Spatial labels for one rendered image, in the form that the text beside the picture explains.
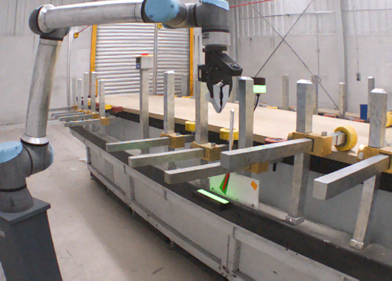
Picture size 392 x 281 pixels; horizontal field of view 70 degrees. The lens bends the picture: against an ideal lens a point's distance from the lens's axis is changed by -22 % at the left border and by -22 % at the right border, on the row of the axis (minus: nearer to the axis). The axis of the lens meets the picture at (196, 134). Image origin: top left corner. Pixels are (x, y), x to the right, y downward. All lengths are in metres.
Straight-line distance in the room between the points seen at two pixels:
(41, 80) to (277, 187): 1.05
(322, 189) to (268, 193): 0.85
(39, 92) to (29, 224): 0.56
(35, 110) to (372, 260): 1.33
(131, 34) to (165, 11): 8.61
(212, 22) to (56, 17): 0.55
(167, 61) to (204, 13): 9.03
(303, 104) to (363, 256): 0.45
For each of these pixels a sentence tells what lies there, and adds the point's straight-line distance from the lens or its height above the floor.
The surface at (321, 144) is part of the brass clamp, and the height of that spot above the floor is 0.95.
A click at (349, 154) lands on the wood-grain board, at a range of 1.03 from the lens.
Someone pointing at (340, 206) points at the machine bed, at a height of 0.70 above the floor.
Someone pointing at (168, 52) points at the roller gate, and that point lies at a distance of 10.10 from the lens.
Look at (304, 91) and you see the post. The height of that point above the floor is 1.08.
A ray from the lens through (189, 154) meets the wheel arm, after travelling 1.24.
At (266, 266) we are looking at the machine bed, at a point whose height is 0.29.
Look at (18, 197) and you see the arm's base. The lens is 1.41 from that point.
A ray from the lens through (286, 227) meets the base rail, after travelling 0.99.
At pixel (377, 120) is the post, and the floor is 1.03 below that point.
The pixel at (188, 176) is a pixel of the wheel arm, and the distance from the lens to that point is 0.95.
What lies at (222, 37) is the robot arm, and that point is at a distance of 1.06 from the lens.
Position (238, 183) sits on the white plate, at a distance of 1.14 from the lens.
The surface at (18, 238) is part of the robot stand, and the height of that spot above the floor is 0.51.
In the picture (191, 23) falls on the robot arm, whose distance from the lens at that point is 1.10.
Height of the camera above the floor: 1.12
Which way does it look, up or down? 10 degrees down
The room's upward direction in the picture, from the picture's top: straight up
